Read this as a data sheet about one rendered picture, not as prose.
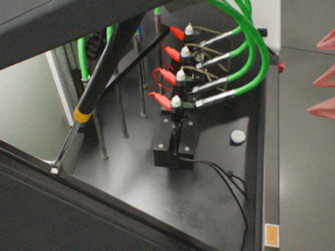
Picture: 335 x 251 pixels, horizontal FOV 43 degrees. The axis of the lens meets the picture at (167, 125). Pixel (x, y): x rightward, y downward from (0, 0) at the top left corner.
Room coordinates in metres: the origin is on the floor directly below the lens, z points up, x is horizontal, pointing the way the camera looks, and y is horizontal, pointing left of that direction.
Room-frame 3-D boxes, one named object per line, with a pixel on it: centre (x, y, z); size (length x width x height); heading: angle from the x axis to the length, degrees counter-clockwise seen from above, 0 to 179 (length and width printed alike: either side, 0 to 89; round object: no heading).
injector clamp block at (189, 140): (0.73, -0.04, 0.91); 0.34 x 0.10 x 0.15; 170
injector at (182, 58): (0.77, -0.06, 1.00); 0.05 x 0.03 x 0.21; 80
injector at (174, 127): (0.61, -0.03, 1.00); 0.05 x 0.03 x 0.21; 80
